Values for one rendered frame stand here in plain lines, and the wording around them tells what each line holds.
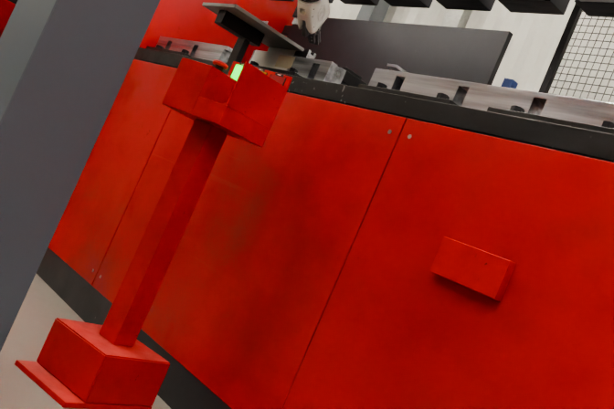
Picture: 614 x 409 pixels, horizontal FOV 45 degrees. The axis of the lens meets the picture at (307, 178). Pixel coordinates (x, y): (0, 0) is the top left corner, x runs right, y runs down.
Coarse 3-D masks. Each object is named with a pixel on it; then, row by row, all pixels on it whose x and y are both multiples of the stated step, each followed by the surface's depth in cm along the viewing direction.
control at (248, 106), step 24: (192, 72) 168; (216, 72) 166; (240, 72) 159; (168, 96) 170; (192, 96) 165; (216, 96) 168; (240, 96) 161; (264, 96) 166; (216, 120) 159; (240, 120) 163; (264, 120) 169
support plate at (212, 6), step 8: (208, 8) 210; (216, 8) 206; (224, 8) 202; (232, 8) 198; (240, 8) 197; (240, 16) 203; (248, 16) 199; (256, 24) 204; (264, 24) 202; (264, 32) 209; (272, 32) 205; (264, 40) 220; (272, 40) 215; (280, 40) 211; (288, 40) 208; (288, 48) 217; (296, 48) 212
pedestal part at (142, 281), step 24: (192, 144) 168; (216, 144) 169; (192, 168) 166; (168, 192) 168; (192, 192) 168; (168, 216) 166; (144, 240) 168; (168, 240) 167; (144, 264) 165; (168, 264) 169; (120, 288) 168; (144, 288) 166; (120, 312) 165; (144, 312) 168; (120, 336) 164
